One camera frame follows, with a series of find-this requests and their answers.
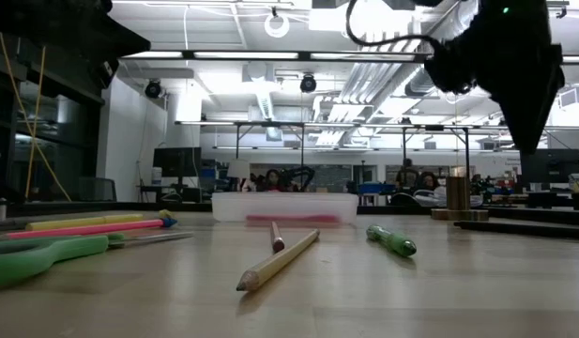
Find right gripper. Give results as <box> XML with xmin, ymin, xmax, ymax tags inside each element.
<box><xmin>475</xmin><ymin>0</ymin><xmax>567</xmax><ymax>155</ymax></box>

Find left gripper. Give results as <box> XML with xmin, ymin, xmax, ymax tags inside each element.
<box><xmin>0</xmin><ymin>0</ymin><xmax>153</xmax><ymax>91</ymax></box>

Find pink pen with blue cap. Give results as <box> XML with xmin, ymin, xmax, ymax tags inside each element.
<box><xmin>6</xmin><ymin>216</ymin><xmax>178</xmax><ymax>241</ymax></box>

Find green handled scissors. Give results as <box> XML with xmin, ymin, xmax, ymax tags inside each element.
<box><xmin>0</xmin><ymin>230</ymin><xmax>195</xmax><ymax>288</ymax></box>

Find pink highlighter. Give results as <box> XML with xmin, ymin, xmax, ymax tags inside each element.
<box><xmin>245</xmin><ymin>214</ymin><xmax>341</xmax><ymax>224</ymax></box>

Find clear plastic supply box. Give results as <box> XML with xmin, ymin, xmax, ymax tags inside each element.
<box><xmin>211</xmin><ymin>191</ymin><xmax>360</xmax><ymax>225</ymax></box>

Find black monitor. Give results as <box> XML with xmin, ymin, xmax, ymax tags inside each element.
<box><xmin>519</xmin><ymin>147</ymin><xmax>579</xmax><ymax>185</ymax></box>
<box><xmin>152</xmin><ymin>146</ymin><xmax>203</xmax><ymax>179</ymax></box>

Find person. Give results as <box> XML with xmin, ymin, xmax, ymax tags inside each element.
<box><xmin>418</xmin><ymin>171</ymin><xmax>443</xmax><ymax>194</ymax></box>
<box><xmin>263</xmin><ymin>168</ymin><xmax>283</xmax><ymax>192</ymax></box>
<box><xmin>395</xmin><ymin>158</ymin><xmax>419</xmax><ymax>192</ymax></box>

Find gray mesh chair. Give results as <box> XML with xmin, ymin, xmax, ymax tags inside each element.
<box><xmin>77</xmin><ymin>177</ymin><xmax>117</xmax><ymax>203</ymax></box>

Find blue storage bin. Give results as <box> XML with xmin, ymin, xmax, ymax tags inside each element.
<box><xmin>357</xmin><ymin>182</ymin><xmax>403</xmax><ymax>194</ymax></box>

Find bright yellow clip pen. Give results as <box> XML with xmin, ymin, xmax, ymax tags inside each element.
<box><xmin>24</xmin><ymin>213</ymin><xmax>145</xmax><ymax>232</ymax></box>

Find green pen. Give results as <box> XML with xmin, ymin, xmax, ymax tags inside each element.
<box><xmin>366</xmin><ymin>224</ymin><xmax>419</xmax><ymax>258</ymax></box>

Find orange pencil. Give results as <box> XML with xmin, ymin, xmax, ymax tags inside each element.
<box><xmin>268</xmin><ymin>221</ymin><xmax>286</xmax><ymax>254</ymax></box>

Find yellow wooden pencil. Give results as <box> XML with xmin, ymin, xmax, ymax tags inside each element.
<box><xmin>235</xmin><ymin>227</ymin><xmax>322</xmax><ymax>293</ymax></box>

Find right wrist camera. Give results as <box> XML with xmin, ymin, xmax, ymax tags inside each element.
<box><xmin>423</xmin><ymin>39</ymin><xmax>480</xmax><ymax>96</ymax></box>

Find silver ventilation duct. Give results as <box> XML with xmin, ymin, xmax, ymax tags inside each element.
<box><xmin>404</xmin><ymin>0</ymin><xmax>487</xmax><ymax>99</ymax></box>

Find yellow extension cord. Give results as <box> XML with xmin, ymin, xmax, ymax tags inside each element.
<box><xmin>0</xmin><ymin>31</ymin><xmax>73</xmax><ymax>204</ymax></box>

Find white ring light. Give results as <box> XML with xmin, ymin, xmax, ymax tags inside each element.
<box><xmin>264</xmin><ymin>12</ymin><xmax>291</xmax><ymax>39</ymax></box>

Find background station frame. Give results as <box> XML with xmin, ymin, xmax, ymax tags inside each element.
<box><xmin>175</xmin><ymin>119</ymin><xmax>579</xmax><ymax>194</ymax></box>

